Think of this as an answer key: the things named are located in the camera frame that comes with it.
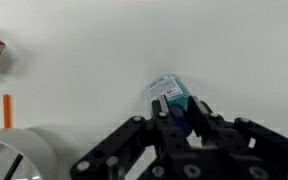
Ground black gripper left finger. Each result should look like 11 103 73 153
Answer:
70 94 186 180

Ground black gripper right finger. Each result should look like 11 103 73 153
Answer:
187 95 288 180

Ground white bowl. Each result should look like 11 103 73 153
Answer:
0 124 95 180

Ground teal bottle with blue cap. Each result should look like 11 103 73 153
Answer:
146 73 194 138

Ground orange straw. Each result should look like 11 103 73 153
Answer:
2 94 13 129

